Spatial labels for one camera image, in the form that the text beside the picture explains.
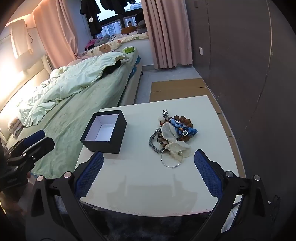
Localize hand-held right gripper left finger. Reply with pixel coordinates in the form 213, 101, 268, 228
25, 151, 109, 241

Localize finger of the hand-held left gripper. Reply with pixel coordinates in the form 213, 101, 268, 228
6, 137, 55, 166
21, 130, 46, 149

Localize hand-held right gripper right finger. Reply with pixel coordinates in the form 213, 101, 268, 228
194, 149, 278, 241

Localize black box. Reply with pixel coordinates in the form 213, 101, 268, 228
80, 110, 127, 154

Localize silver bangle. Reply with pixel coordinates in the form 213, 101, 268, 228
161, 148, 185, 169

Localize blue fabric flower bracelet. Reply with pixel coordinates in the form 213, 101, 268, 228
170, 119, 199, 138

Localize dark multicolour bead bracelet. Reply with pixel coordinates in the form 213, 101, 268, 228
157, 136, 172, 149

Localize brown bead bracelet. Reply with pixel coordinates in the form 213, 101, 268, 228
172, 114, 197, 142

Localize cream sheer flower hair clip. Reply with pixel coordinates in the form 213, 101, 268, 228
158, 116, 192, 158

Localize grey bead bracelet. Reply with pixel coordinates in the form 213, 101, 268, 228
149, 127, 166, 154

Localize person's left forearm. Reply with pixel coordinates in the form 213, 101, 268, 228
0, 176, 33, 218

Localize folded towels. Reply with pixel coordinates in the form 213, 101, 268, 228
7, 117, 24, 138

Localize green bed sheet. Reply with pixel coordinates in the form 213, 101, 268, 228
30, 52, 140, 179

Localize beige headboard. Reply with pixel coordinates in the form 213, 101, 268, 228
0, 54, 51, 116

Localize light green duvet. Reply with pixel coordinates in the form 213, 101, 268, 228
16, 51, 130, 128

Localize dark shaggy rug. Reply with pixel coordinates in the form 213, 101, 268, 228
79, 202, 220, 241

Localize flat brown cardboard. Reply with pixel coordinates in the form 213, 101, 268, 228
149, 78, 247, 179

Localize black garment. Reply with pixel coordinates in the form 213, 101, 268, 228
103, 60, 122, 76

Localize pink curtain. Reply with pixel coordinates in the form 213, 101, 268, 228
141, 0, 194, 69
33, 0, 80, 70

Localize pink cloth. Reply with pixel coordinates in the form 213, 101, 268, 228
84, 39, 97, 50

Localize bear printed blanket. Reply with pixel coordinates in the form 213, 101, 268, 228
79, 32, 149, 59

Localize grey plush toy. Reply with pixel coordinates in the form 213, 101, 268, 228
93, 35, 110, 46

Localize dark hanging clothes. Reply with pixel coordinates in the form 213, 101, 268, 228
80, 0, 102, 40

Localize window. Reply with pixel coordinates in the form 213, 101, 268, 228
98, 0, 143, 39

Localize brown plush toy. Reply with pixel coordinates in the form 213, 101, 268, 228
121, 25, 137, 34

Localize dark grey pillow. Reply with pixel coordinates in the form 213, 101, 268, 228
136, 13, 149, 33

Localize white bed frame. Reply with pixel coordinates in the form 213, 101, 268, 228
120, 50, 143, 107

